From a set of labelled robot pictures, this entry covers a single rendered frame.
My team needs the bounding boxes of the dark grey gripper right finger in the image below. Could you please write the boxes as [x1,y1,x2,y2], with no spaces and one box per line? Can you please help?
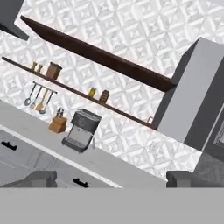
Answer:
[165,170,224,188]

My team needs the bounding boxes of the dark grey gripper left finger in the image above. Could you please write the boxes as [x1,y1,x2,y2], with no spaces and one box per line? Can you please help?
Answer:
[0,170,58,188]

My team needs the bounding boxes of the wooden knife block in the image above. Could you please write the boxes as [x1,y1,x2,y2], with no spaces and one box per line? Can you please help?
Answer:
[48,107,67,134]

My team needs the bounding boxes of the black and silver coffee machine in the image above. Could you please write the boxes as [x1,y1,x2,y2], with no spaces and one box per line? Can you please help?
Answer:
[61,108,102,154]

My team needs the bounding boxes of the dark grey spoon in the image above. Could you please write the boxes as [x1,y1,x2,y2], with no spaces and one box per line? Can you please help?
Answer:
[38,90,54,115]

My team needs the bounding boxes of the wooden spatula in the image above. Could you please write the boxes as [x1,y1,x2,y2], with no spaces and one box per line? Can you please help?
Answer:
[34,88,49,112]

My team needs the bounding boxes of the silver slotted spoon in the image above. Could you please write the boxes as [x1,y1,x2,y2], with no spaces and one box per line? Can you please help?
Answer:
[29,86,44,110]

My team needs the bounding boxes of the silver ladle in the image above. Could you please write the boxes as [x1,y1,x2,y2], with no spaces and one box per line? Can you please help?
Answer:
[24,83,37,107]

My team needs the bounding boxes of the grey tall cabinet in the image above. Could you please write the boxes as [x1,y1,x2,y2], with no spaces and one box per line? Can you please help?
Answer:
[150,36,224,188]

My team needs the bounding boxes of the dark wooden thin shelf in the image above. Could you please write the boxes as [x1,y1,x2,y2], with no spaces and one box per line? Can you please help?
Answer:
[1,56,156,130]

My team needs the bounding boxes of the yellow glass jar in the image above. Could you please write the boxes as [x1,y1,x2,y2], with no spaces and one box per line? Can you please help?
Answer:
[87,87,97,99]

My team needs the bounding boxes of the brown patterned jar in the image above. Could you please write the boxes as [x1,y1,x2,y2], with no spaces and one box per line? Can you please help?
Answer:
[98,89,110,105]

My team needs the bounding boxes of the brown canister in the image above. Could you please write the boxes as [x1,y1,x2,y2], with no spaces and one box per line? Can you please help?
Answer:
[45,61,63,81]

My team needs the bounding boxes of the dark wooden long shelf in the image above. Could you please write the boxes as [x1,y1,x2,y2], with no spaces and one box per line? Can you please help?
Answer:
[19,15,178,93]

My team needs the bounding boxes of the grey range hood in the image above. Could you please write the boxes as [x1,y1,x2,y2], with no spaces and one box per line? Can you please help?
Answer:
[0,0,30,42]

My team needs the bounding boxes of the black drawer handle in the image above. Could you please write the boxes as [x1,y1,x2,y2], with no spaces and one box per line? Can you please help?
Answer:
[0,140,18,151]
[73,178,90,188]

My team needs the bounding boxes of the white wall socket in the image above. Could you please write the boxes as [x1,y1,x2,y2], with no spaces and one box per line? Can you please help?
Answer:
[147,140,161,154]

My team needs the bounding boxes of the black utensil rail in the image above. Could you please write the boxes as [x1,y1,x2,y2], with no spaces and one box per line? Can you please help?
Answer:
[31,80,59,95]

